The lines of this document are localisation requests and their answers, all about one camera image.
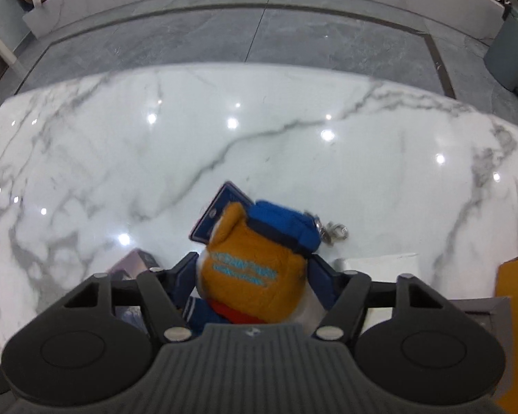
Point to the blue ocean park tag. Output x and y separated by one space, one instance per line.
227 194

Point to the orange plush toy keychain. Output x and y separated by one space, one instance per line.
254 270

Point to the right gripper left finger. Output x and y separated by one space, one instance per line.
164 293

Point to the grey trash bin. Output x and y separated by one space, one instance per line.
501 59

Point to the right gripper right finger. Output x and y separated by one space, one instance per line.
343 295

